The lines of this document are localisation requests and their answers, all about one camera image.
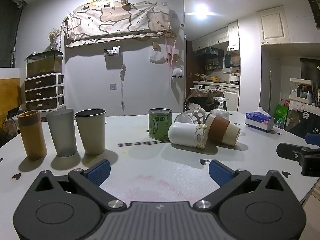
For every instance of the clear wine glass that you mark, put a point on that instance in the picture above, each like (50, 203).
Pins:
(220, 110)

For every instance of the yellow board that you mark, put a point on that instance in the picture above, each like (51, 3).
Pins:
(8, 97)

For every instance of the brown cylindrical cup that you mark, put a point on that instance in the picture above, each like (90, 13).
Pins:
(32, 135)

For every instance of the green tin can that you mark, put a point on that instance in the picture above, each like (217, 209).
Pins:
(160, 125)

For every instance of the white wall cabinet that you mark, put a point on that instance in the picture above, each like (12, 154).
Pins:
(273, 25)

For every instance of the grey translucent plastic cup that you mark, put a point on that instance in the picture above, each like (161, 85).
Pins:
(62, 132)

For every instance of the white storage rack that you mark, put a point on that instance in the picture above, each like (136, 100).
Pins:
(303, 92)

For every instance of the dark printed cloth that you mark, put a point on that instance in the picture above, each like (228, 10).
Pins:
(300, 120)

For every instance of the white kettle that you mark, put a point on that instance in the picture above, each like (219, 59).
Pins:
(235, 77)

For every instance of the white plush toy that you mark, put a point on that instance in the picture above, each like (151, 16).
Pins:
(177, 72)

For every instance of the mop pole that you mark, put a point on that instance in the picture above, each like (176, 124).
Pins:
(270, 92)

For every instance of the green shopping bag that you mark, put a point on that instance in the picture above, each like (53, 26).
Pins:
(281, 113)

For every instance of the yellow pot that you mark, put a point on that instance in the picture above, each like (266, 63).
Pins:
(214, 79)

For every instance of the washing machine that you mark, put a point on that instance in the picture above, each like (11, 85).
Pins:
(200, 88)

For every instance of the white cup with floral band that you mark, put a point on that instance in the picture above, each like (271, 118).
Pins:
(183, 133)

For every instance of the chair with brown cloth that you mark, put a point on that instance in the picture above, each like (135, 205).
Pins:
(198, 97)

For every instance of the beige metal cup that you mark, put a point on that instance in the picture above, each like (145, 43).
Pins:
(92, 132)

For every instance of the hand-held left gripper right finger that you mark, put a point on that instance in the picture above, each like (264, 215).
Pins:
(220, 173)

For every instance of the glass cup with checkered band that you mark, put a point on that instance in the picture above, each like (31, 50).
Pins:
(191, 115)

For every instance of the cream cup with brown sleeve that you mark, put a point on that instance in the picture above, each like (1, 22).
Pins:
(220, 130)

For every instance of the printed cloth on wall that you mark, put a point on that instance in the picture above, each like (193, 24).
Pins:
(117, 22)

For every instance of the glass fish tank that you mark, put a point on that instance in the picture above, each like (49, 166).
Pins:
(43, 65)

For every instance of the wall outlet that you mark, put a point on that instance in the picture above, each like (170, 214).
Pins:
(113, 86)

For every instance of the dried flower bunch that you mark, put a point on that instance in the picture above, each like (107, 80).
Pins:
(54, 36)

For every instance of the white plastic drawer unit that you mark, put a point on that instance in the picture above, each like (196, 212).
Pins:
(42, 92)

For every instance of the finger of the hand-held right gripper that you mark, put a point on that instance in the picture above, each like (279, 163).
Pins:
(313, 139)
(295, 153)

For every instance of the tissue box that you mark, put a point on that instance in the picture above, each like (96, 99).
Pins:
(258, 122)

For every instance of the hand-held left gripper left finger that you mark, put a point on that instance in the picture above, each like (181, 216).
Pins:
(99, 172)

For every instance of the white plastic bag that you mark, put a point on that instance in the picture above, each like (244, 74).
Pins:
(157, 57)

